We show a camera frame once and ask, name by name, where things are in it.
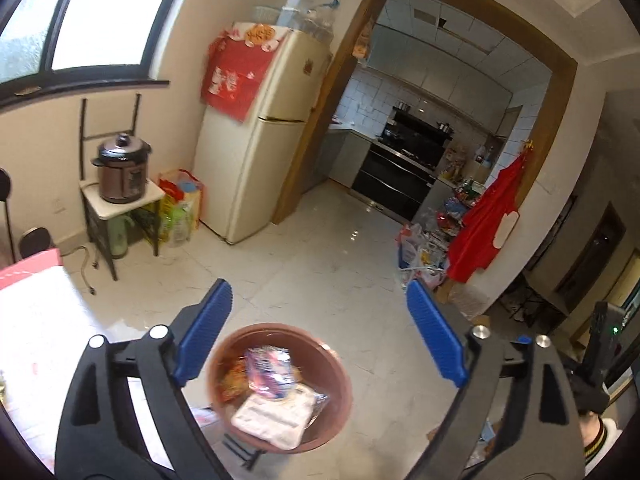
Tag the black integrated stove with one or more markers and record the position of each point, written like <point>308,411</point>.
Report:
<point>395,175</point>

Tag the red printed cloth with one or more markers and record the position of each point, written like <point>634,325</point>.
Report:
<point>230,75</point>

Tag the person's right forearm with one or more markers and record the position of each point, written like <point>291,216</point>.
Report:
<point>597,440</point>

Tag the red apron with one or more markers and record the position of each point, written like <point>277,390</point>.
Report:
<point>475,230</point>

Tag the green kettle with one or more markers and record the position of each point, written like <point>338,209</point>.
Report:
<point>120,237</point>

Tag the blue and red snack packet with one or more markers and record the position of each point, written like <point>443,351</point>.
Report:
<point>270,370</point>

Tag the white printed wrapper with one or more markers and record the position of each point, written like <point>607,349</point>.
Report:
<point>280,417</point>

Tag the dark wooden door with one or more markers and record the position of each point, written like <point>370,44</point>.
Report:
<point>595,250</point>

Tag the wooden door frame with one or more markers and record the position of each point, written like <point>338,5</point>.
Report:
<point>320,125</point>

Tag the grey kitchen counter cabinet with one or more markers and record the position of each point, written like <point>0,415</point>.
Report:
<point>345,155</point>

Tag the black rack with white top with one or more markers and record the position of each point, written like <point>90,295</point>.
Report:
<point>145,200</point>

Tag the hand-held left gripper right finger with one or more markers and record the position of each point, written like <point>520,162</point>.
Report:
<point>435,332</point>

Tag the brown pressure cooker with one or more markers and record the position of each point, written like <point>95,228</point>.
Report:
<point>122,175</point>

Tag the pile of bags and groceries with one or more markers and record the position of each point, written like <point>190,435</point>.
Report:
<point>425,255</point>

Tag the black framed window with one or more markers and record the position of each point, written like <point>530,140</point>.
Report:
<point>100,10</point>

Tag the grey upper kitchen cabinets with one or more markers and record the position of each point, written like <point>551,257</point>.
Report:
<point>450,80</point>

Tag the cream fridge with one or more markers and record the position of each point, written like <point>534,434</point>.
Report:
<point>250,160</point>

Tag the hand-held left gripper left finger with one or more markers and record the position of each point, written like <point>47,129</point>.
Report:
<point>205,330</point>

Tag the brown plastic trash bin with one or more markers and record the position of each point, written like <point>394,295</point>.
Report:
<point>327,372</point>

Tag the bags beside refrigerator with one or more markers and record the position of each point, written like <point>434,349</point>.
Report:
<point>180,215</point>

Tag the black table frame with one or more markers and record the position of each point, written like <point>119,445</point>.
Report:
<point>240,452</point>

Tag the clear plastic container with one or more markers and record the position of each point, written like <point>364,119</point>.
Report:
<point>294,7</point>

